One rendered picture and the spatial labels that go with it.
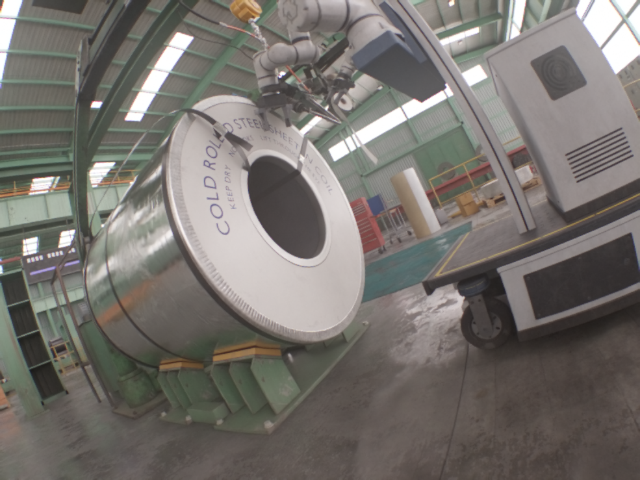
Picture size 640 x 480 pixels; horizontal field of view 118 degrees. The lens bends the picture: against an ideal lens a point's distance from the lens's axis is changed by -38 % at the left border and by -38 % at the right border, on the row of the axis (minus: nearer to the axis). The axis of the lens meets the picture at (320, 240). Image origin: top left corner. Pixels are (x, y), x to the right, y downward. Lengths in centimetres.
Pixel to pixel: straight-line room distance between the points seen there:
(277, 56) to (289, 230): 91
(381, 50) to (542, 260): 75
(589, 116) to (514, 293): 53
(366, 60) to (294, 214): 96
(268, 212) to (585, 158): 150
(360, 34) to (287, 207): 100
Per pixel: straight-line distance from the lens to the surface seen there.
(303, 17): 101
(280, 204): 169
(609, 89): 99
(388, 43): 100
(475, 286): 98
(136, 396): 255
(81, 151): 199
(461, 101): 105
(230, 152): 125
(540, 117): 93
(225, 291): 95
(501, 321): 105
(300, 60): 135
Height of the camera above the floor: 53
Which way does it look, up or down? 2 degrees up
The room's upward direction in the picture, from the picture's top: 24 degrees counter-clockwise
